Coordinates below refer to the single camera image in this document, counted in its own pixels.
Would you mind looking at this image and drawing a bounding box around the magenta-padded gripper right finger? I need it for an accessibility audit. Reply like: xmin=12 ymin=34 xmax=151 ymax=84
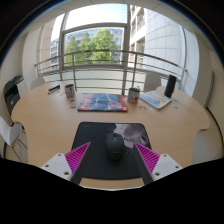
xmin=132 ymin=142 xmax=184 ymax=186

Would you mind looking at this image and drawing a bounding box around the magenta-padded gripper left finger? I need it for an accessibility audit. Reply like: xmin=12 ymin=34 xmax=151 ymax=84
xmin=40 ymin=141 xmax=92 ymax=185

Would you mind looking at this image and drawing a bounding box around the black computer mouse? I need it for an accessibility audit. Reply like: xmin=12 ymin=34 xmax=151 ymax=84
xmin=105 ymin=132 xmax=128 ymax=162

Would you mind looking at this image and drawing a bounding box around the black cat-print mouse pad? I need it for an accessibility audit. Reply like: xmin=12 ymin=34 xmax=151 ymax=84
xmin=71 ymin=121 xmax=153 ymax=180

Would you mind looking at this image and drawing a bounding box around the white chair with wooden legs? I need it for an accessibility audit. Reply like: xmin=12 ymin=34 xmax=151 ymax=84
xmin=0 ymin=115 xmax=24 ymax=159

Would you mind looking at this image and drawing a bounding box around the open white booklet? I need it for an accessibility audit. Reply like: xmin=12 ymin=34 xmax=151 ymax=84
xmin=138 ymin=89 xmax=173 ymax=111

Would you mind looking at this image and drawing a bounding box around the red and blue magazine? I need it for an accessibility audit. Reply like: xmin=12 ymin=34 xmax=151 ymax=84
xmin=77 ymin=93 xmax=129 ymax=113

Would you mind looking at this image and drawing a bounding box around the blue patterned mug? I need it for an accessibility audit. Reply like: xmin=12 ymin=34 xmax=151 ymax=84
xmin=64 ymin=83 xmax=76 ymax=99

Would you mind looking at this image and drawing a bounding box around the dark blue stapler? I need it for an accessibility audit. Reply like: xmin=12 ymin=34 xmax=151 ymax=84
xmin=47 ymin=84 xmax=62 ymax=95

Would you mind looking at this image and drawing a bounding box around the black cylindrical speaker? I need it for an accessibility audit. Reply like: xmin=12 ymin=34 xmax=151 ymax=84
xmin=163 ymin=74 xmax=178 ymax=99

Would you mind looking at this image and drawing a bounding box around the metal balcony railing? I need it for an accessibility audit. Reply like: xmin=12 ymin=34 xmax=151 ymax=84
xmin=34 ymin=49 xmax=188 ymax=96

